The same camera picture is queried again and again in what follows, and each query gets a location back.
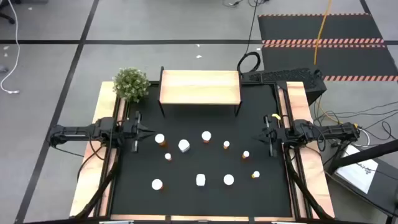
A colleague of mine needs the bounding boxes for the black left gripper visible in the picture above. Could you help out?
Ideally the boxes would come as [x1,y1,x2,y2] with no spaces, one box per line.
[123,111,155,153]

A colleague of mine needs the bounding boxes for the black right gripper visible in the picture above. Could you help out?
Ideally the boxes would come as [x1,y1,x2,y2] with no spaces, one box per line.
[253,114,285,157]

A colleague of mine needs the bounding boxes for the wooden shelf black metal legs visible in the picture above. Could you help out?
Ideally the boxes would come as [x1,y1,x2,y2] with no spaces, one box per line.
[158,65,243,118]

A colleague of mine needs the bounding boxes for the artificial green potted plant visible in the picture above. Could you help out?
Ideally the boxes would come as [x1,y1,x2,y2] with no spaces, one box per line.
[112,67,151,104]

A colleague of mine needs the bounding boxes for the black perforated computer tower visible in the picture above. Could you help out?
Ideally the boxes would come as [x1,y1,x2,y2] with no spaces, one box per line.
[241,67,328,98]

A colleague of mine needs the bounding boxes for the black orange-striped floor mat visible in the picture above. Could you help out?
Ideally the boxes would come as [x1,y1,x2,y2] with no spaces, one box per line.
[261,43,398,82]
[257,12,386,45]

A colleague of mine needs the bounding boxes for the black table mat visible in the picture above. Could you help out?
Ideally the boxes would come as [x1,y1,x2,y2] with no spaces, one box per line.
[110,82,295,218]

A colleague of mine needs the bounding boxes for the white paper sheet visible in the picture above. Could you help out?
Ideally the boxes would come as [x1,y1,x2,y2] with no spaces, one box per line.
[335,144,379,194]

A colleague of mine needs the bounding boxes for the black side cart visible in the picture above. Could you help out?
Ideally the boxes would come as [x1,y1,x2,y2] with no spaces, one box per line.
[326,139,398,224]

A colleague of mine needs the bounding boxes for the black office chair base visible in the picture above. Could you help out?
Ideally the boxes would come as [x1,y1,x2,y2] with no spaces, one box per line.
[0,0,16,25]

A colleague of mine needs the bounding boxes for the black hanging cable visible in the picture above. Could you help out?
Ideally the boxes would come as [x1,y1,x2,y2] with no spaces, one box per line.
[236,0,262,74]

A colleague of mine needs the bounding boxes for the yellow hanging cable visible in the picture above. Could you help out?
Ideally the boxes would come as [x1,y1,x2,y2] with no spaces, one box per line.
[313,0,333,65]

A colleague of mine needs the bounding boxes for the white floor cable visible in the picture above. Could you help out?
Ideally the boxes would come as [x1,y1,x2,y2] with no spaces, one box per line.
[0,0,21,95]

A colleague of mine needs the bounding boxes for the black floor cable tangle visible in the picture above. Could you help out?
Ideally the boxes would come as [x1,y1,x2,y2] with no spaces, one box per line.
[222,0,271,8]

